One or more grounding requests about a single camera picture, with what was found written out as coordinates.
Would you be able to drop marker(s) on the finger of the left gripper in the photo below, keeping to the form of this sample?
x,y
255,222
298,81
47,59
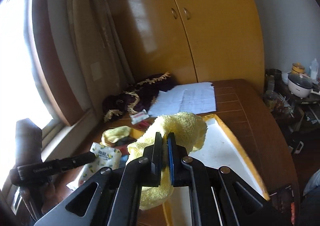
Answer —
x,y
76,161

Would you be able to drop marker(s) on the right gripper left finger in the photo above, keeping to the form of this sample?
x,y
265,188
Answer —
x,y
153,169

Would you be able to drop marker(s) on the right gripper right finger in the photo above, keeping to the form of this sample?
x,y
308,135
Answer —
x,y
178,173

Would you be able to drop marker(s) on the lemon print tissue pack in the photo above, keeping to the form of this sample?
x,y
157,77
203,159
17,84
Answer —
x,y
105,157

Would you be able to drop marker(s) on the yellow fluffy towel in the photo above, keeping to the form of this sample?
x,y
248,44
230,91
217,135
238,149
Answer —
x,y
190,132

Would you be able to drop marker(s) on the small white red packet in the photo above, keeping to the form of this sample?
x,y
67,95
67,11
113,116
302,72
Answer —
x,y
139,117

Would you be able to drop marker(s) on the dark purple fringed cloth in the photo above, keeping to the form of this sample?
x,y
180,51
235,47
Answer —
x,y
137,97

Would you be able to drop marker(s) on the white paper sheet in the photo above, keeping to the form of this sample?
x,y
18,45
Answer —
x,y
196,98

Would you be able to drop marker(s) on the beige curtain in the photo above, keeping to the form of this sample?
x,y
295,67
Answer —
x,y
99,52

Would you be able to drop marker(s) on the yellow wooden wardrobe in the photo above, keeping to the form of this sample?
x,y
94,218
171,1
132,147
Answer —
x,y
194,40

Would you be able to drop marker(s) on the white rice cooker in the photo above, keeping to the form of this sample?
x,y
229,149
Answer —
x,y
299,85

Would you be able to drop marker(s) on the yellow ceramic jar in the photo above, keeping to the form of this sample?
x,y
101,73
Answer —
x,y
297,68

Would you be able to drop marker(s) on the clear plastic bottle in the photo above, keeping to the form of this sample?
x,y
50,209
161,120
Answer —
x,y
314,69

